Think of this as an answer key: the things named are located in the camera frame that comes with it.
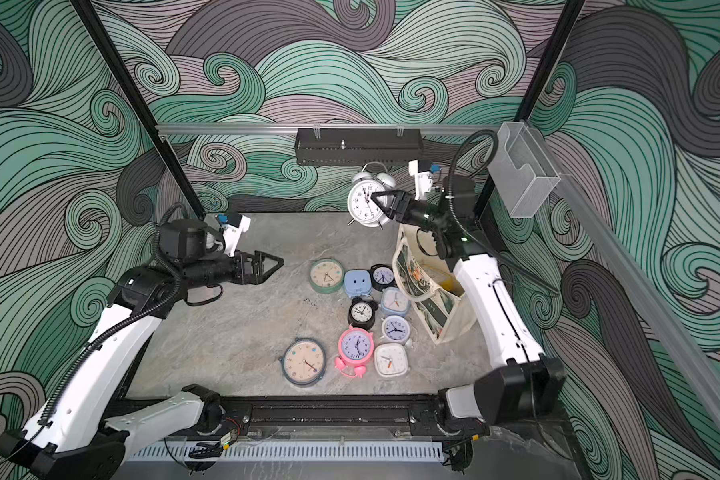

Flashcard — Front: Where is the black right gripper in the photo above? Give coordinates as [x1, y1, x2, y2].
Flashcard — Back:
[374, 194, 451, 238]

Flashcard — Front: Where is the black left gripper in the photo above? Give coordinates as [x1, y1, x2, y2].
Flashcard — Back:
[181, 248, 281, 292]

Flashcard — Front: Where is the silver twin-bell alarm clock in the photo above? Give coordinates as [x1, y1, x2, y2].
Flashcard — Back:
[347, 161, 396, 229]

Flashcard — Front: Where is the green round alarm clock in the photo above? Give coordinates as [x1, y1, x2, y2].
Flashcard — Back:
[308, 258, 345, 294]

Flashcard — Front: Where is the small black alarm clock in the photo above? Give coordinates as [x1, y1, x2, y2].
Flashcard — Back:
[369, 264, 396, 292]

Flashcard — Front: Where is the large round blue-rim clock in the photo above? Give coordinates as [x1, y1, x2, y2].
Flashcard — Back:
[280, 338, 326, 388]

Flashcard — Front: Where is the floral canvas tote bag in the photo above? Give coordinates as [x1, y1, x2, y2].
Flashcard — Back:
[392, 225, 477, 344]

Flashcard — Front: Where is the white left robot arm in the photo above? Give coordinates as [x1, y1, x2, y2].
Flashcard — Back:
[0, 204, 284, 479]

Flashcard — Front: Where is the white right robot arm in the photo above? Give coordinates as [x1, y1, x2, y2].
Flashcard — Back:
[369, 190, 566, 425]

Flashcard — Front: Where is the light blue square clock back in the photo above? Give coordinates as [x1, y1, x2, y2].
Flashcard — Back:
[343, 269, 373, 298]

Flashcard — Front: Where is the light blue square alarm clock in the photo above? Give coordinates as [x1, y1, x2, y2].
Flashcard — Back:
[380, 287, 411, 317]

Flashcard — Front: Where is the black twin-bell alarm clock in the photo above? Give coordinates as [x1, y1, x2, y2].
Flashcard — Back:
[347, 297, 378, 331]

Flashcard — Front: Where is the pink twin-bell alarm clock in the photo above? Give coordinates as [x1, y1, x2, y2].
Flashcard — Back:
[334, 327, 375, 378]

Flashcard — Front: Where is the white purple-face alarm clock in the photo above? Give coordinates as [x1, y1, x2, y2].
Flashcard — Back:
[382, 315, 412, 345]

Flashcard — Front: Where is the white square alarm clock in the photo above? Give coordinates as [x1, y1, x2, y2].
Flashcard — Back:
[374, 343, 410, 378]

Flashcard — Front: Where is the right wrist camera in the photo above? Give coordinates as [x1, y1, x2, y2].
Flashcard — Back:
[408, 160, 442, 201]

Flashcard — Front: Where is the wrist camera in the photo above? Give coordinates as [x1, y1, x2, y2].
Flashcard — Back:
[157, 212, 252, 259]
[408, 160, 442, 201]

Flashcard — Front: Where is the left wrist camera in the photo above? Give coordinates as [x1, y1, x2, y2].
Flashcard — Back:
[157, 212, 252, 259]

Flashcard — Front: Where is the black perforated wall tray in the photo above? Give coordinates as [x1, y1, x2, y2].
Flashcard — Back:
[294, 128, 424, 167]

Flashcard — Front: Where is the clear acrylic wall holder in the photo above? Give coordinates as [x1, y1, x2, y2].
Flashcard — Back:
[488, 122, 560, 219]

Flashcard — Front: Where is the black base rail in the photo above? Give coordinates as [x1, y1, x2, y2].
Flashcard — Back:
[125, 395, 571, 439]

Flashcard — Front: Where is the white slotted cable duct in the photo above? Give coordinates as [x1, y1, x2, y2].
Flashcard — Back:
[130, 440, 444, 463]

